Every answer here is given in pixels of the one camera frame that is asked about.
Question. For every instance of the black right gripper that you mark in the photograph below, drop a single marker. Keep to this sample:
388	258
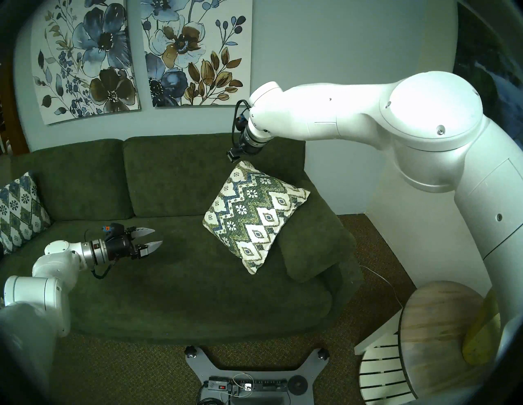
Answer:
247	145

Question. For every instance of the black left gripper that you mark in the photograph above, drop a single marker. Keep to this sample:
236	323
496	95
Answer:
122	245

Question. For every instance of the zigzag patterned throw pillow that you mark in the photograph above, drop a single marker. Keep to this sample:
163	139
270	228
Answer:
253	212

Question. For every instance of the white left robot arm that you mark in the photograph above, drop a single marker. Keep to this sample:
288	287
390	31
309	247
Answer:
49	277

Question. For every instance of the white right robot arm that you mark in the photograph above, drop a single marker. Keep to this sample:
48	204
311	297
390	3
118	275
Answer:
408	122

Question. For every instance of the dark green fabric sofa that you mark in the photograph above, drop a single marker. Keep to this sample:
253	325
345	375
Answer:
163	285

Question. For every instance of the green sofa armrest cushion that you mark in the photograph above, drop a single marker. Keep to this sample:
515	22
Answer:
314	245

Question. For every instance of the diamond patterned throw pillow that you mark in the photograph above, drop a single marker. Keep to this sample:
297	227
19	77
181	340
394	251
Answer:
18	212

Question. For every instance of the floral canvas with brown leaves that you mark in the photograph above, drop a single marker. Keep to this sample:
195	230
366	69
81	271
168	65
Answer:
196	53

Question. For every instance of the black base caster knob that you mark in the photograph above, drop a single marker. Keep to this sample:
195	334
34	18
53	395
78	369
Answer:
323	353
190	351

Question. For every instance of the floral canvas with blue flowers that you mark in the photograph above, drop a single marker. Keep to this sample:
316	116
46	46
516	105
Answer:
90	61

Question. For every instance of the black power strip box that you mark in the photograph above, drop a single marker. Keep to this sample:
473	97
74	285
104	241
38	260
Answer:
267	385

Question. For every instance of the black round base disc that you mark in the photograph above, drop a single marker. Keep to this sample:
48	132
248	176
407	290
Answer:
297	385

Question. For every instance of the white slatted wooden chair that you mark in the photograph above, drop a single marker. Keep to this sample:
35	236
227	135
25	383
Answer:
380	367

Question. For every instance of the round wooden side table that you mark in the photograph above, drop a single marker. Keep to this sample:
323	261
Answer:
437	339

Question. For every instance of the yellow-green ceramic lamp base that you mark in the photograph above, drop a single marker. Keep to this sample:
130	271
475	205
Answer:
482	330

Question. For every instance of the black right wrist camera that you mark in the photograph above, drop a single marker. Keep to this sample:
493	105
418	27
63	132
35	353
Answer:
244	118

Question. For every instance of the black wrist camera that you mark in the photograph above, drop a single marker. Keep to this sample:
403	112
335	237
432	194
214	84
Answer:
244	118
114	228

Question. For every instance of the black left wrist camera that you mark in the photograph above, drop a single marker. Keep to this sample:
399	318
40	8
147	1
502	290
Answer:
114	228

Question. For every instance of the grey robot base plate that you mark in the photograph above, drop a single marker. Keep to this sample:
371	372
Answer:
204	367

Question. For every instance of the waterfall landscape wall picture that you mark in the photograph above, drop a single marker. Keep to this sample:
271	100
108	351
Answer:
490	61

